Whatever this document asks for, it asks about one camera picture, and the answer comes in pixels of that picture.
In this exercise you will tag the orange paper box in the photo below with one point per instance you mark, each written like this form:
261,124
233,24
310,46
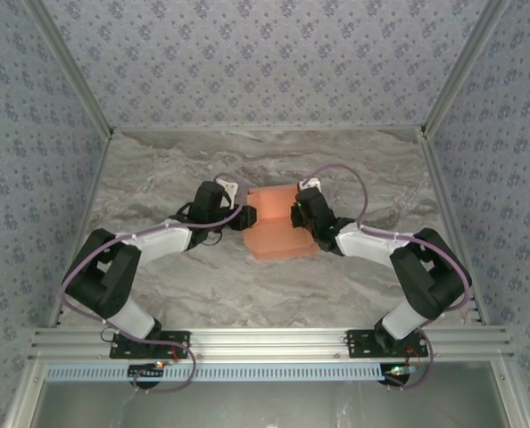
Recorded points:
274,241

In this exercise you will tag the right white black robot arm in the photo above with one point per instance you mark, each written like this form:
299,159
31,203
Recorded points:
367,243

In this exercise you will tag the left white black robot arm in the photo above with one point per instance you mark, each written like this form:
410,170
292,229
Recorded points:
162,238

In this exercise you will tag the small controller board with light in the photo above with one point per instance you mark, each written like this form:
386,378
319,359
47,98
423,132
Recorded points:
144,371
401,370

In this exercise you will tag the grey metal sheet panel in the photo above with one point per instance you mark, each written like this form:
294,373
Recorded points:
269,405

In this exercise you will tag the aluminium table back rail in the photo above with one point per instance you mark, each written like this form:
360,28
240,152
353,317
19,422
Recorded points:
265,128

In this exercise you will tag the aluminium table side rail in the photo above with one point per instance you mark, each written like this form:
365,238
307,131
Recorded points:
437,178
97,178

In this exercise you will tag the aluminium mounting rail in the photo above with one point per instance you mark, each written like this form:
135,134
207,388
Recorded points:
269,343

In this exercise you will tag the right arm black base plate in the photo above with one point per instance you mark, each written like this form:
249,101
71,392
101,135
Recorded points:
363,345

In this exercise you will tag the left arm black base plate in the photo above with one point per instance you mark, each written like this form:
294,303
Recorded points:
131,348

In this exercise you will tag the aluminium corner post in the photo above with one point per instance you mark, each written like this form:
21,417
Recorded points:
463,67
72,67

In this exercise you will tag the aluminium lower frame bar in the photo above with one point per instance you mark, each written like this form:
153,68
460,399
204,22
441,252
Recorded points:
515,397
24,397

